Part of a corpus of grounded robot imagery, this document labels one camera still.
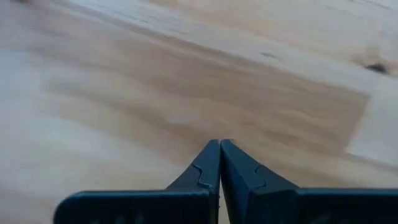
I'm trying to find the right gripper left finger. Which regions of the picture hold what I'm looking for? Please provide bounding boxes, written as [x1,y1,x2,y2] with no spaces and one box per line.
[53,139,221,224]

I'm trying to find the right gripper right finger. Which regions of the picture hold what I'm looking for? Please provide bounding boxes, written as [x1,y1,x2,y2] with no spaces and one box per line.
[221,139,398,224]

